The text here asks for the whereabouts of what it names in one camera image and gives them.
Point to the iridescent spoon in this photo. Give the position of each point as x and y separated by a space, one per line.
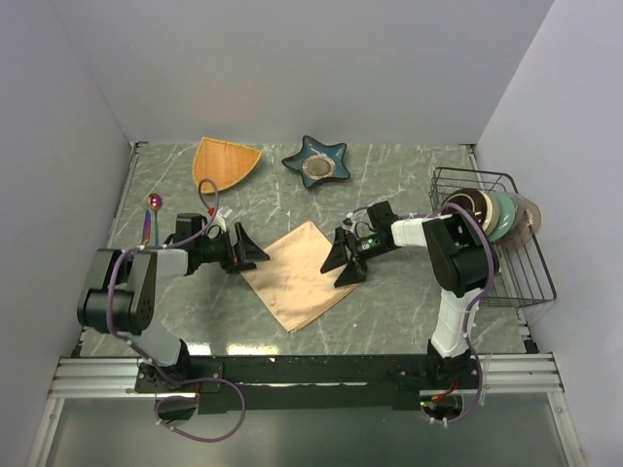
155 203

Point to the orange woven shield tray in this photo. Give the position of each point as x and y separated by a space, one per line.
224 162

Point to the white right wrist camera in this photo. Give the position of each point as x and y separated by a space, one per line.
349 223

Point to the green plate in rack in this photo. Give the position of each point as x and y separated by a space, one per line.
506 216

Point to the brown bowl in rack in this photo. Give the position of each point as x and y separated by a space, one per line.
475 201

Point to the peach satin napkin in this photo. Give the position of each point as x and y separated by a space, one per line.
290 283

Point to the aluminium frame rail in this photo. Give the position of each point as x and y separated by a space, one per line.
115 378

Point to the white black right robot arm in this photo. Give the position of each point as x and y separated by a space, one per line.
464 265

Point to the blue star-shaped dish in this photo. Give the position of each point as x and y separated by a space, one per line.
318 163

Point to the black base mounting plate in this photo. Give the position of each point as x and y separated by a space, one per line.
219 384

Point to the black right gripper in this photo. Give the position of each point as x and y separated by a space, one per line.
353 272

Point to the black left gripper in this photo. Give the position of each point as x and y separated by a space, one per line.
243 250

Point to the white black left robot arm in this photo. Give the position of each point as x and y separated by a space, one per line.
119 294

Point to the black wire dish rack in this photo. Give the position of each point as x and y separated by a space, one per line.
524 278

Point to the iridescent knife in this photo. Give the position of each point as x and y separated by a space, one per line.
146 229

